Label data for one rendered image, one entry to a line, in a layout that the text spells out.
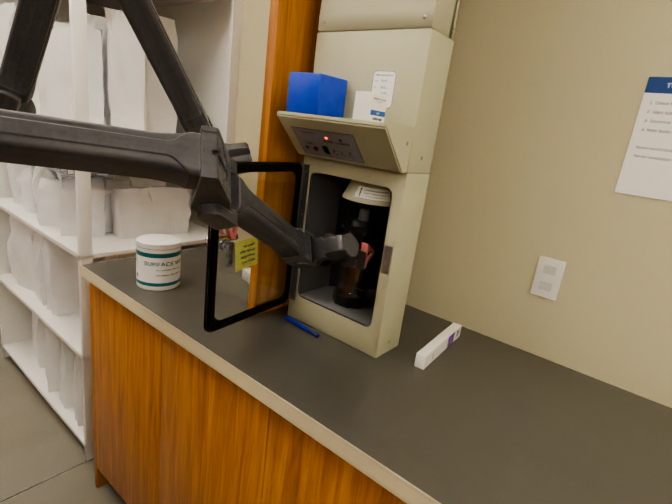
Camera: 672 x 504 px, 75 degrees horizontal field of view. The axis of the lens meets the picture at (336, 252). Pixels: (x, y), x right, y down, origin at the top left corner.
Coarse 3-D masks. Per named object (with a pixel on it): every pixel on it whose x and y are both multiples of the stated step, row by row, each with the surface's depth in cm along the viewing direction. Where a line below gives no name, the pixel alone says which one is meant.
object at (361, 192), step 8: (352, 184) 113; (360, 184) 110; (368, 184) 109; (344, 192) 115; (352, 192) 111; (360, 192) 110; (368, 192) 109; (376, 192) 108; (384, 192) 109; (352, 200) 110; (360, 200) 109; (368, 200) 108; (376, 200) 108; (384, 200) 108
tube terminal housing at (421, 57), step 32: (320, 32) 108; (352, 32) 102; (384, 32) 97; (416, 32) 92; (320, 64) 109; (352, 64) 104; (384, 64) 98; (416, 64) 93; (448, 64) 99; (352, 96) 105; (416, 96) 94; (416, 128) 96; (320, 160) 114; (416, 160) 100; (416, 192) 104; (416, 224) 109; (384, 288) 106; (320, 320) 121; (384, 320) 109; (384, 352) 114
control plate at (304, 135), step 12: (300, 132) 106; (312, 132) 103; (324, 132) 100; (312, 144) 107; (324, 144) 104; (336, 144) 101; (348, 144) 99; (336, 156) 105; (348, 156) 102; (360, 156) 100
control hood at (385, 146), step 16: (288, 112) 103; (288, 128) 107; (320, 128) 100; (336, 128) 96; (352, 128) 93; (368, 128) 90; (384, 128) 88; (400, 128) 91; (368, 144) 95; (384, 144) 92; (400, 144) 93; (336, 160) 107; (368, 160) 99; (384, 160) 96; (400, 160) 95
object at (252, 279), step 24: (264, 192) 106; (288, 192) 114; (288, 216) 116; (240, 240) 103; (240, 264) 105; (264, 264) 113; (216, 288) 100; (240, 288) 107; (264, 288) 115; (216, 312) 102
